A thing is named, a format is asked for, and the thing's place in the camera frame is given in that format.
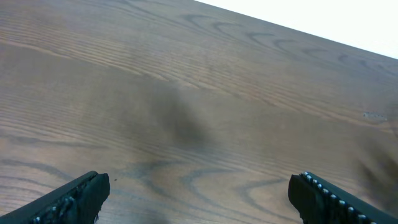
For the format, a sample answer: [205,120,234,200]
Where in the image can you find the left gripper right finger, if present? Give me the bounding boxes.
[288,171,397,224]

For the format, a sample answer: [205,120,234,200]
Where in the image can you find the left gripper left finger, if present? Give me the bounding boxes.
[1,171,110,224]

